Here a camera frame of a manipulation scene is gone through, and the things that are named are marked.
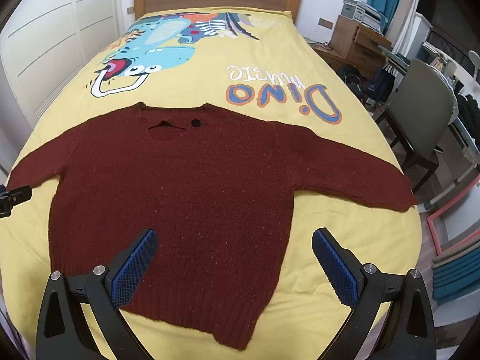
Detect dark red knit sweater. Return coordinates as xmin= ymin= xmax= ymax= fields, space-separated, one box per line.
xmin=1 ymin=103 xmax=416 ymax=359

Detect teal folded cushions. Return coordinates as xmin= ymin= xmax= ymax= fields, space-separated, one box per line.
xmin=432 ymin=246 xmax=479 ymax=306

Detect white wardrobe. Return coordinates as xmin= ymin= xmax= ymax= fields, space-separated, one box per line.
xmin=0 ymin=0 xmax=122 ymax=181

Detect grey green chair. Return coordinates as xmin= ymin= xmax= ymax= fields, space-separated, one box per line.
xmin=375 ymin=59 xmax=456 ymax=193

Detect dark blue bag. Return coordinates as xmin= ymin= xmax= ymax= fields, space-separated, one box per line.
xmin=366 ymin=68 xmax=395 ymax=102

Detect white desk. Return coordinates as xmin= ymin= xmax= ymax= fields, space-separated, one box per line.
xmin=376 ymin=46 xmax=479 ymax=212

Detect wooden drawer cabinet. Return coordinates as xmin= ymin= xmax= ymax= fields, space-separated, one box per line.
xmin=311 ymin=16 xmax=392 ymax=80

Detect white printer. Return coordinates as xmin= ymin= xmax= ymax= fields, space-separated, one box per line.
xmin=341 ymin=0 xmax=382 ymax=33

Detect pink frame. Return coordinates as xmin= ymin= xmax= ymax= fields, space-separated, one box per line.
xmin=426 ymin=181 xmax=479 ymax=255

